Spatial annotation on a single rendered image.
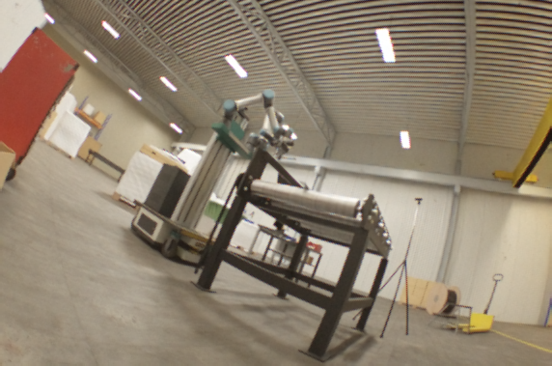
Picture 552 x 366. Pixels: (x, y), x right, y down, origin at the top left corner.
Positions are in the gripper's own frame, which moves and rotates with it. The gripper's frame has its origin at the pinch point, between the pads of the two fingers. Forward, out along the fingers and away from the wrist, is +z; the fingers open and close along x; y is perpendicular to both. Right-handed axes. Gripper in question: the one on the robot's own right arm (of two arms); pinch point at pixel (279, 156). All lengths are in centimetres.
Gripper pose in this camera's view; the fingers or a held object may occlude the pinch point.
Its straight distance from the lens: 229.8
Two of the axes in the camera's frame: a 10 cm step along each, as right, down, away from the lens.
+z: -3.7, 8.6, -3.4
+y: -7.9, -1.0, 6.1
